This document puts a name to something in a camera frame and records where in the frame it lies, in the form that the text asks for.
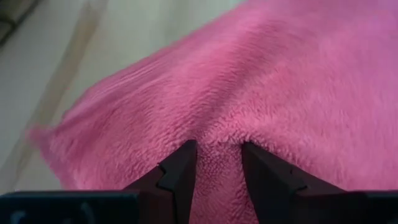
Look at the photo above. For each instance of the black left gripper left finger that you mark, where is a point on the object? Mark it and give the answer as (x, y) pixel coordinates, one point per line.
(174, 186)

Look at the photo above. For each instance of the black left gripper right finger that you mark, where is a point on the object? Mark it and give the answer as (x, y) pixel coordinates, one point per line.
(270, 186)

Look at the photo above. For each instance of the pink microfiber towel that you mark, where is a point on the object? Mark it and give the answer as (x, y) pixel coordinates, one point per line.
(280, 77)

